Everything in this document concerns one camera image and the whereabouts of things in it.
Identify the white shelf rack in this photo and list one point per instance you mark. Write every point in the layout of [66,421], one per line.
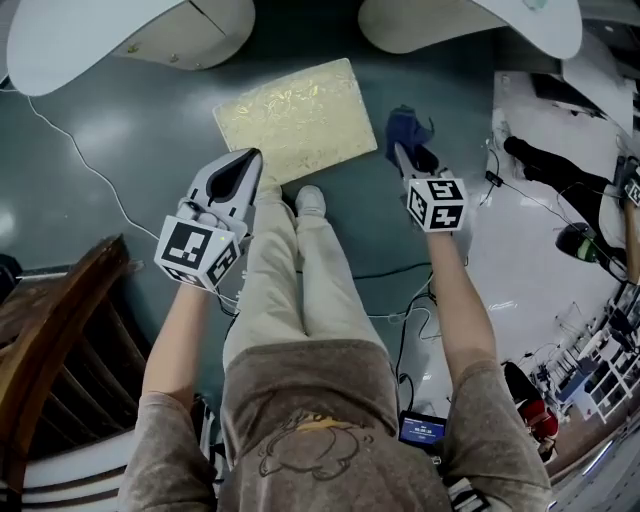
[600,365]

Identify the person's right forearm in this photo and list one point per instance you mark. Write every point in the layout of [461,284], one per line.
[460,310]

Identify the person's grey-brown printed shirt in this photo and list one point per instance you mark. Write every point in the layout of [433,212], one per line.
[320,440]

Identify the white curved desk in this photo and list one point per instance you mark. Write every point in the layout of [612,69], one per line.
[50,40]

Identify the dark blue cloth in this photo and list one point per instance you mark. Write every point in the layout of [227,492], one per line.
[407,130]

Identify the cream upholstered footstool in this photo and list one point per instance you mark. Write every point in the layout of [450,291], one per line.
[295,120]

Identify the person's right white shoe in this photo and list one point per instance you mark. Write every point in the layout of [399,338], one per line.
[310,200]

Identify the black device with blue screen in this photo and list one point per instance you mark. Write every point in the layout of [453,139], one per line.
[422,430]

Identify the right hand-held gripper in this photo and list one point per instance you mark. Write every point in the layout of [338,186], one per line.
[440,205]

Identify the person's beige trousers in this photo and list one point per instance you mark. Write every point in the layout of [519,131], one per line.
[285,290]

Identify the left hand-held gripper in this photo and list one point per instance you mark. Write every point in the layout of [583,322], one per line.
[190,245]

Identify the dark wooden chair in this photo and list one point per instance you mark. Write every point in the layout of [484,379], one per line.
[45,320]

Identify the person's left forearm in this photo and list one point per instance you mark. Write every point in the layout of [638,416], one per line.
[172,350]

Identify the black power adapter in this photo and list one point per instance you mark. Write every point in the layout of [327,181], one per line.
[494,178]

